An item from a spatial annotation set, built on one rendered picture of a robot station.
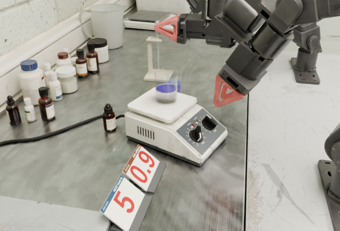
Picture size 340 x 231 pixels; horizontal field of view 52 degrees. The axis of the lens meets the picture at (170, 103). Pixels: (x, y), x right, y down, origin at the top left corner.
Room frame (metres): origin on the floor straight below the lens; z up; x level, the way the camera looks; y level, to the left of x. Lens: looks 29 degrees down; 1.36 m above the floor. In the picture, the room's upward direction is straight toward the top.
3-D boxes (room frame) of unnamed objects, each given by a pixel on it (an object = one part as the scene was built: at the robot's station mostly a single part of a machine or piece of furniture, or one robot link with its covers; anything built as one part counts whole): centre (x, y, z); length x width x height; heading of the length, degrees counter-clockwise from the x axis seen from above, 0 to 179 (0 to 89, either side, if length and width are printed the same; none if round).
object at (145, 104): (0.69, 0.02, 0.98); 0.12 x 0.12 x 0.01; 57
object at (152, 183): (0.54, 0.05, 0.92); 0.09 x 0.06 x 0.04; 166
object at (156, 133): (0.68, -0.01, 0.94); 0.22 x 0.13 x 0.08; 57
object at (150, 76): (1.03, 0.03, 0.96); 0.08 x 0.08 x 0.13; 79
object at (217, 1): (0.99, -0.17, 1.10); 0.12 x 0.09 x 0.12; 104
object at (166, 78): (0.69, 0.01, 1.02); 0.06 x 0.05 x 0.08; 163
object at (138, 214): (0.45, 0.07, 0.92); 0.09 x 0.06 x 0.04; 166
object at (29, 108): (0.76, 0.35, 0.93); 0.02 x 0.02 x 0.06
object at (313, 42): (1.06, -0.44, 1.00); 0.09 x 0.06 x 0.06; 14
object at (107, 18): (1.32, 0.25, 0.97); 0.18 x 0.13 x 0.15; 101
